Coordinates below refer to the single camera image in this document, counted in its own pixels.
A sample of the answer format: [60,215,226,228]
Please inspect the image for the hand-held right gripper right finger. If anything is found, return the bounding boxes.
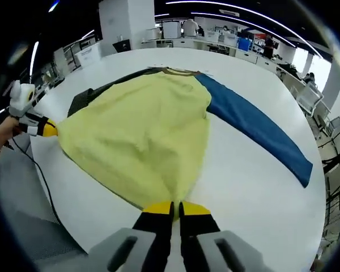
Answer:
[178,201,275,272]

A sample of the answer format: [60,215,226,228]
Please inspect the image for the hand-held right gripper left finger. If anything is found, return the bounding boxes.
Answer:
[87,200,176,272]

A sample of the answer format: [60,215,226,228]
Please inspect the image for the yellow blue black garment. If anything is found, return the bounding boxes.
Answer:
[56,66,313,212]

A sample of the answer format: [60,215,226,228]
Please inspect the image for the person's left hand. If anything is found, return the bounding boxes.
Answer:
[2,115,22,138]

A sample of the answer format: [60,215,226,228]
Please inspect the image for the white storage bin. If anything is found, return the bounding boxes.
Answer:
[75,45,103,67]

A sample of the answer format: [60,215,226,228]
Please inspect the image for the black bin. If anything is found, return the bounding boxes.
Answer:
[112,39,131,54]

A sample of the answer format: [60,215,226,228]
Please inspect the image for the white round appliance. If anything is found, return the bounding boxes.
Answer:
[146,27,161,40]

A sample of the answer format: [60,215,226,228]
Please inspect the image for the black tripod stand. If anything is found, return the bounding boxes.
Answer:
[321,140,340,173]

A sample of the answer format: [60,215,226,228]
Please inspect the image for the white box appliance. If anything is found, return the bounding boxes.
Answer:
[163,21,182,39]

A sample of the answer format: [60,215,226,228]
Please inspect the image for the white office chair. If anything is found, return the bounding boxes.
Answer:
[296,82,324,116]

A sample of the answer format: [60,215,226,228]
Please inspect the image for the dark clothes pile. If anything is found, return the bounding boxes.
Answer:
[276,62,303,79]

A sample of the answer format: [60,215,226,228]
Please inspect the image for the long white counter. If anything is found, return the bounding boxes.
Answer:
[141,35,307,83]

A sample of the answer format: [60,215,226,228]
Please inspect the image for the blue box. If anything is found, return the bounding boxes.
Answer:
[237,38,252,52]

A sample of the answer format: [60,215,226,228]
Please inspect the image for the black cable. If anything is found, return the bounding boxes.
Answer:
[11,135,63,226]

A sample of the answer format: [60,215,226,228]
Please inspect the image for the red blue wall display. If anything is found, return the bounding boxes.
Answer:
[237,28,267,42]

